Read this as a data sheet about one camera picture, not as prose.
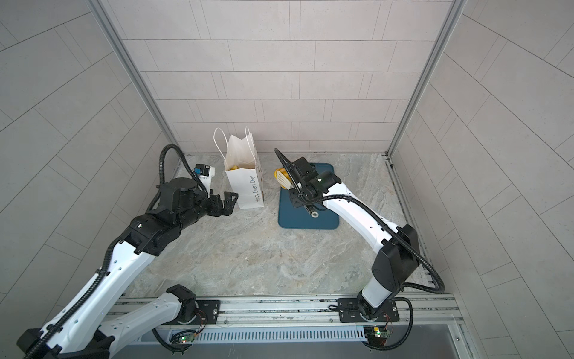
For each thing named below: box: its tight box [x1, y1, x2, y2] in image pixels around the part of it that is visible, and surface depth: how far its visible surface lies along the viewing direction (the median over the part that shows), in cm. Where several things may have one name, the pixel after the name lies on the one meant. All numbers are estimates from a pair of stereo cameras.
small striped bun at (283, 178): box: [274, 167, 294, 190], surface depth 84 cm
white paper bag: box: [213, 126, 265, 211], surface depth 86 cm
